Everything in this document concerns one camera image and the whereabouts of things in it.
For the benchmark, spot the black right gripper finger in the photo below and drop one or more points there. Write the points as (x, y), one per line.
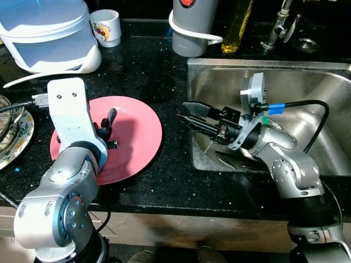
(200, 109)
(200, 127)

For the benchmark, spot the steel kitchen sink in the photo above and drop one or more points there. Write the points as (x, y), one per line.
(307, 82)

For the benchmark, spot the pink plate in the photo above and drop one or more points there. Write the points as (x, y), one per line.
(137, 137)

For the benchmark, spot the patterned white plate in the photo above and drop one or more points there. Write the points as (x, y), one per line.
(22, 137)

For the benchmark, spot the yellow oil bottle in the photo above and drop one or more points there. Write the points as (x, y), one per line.
(237, 27)

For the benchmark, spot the white printed cup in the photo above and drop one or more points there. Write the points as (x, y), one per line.
(105, 27)

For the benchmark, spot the white stacked food container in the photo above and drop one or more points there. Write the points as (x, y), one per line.
(44, 38)

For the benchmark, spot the steel faucet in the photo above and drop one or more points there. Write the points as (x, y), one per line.
(277, 24)

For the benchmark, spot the grey robot left foot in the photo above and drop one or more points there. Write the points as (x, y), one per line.
(141, 257)

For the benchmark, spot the grey robot foot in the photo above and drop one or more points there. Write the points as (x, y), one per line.
(212, 256)
(141, 257)

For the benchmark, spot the grey robot right foot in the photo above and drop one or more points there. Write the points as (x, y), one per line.
(212, 256)

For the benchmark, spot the black floor mat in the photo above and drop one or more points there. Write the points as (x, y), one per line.
(175, 257)

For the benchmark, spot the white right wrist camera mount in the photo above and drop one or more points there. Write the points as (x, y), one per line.
(253, 96)

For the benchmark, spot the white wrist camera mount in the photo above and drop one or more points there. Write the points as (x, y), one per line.
(71, 115)
(253, 96)

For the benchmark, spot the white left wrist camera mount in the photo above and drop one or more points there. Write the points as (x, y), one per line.
(71, 115)

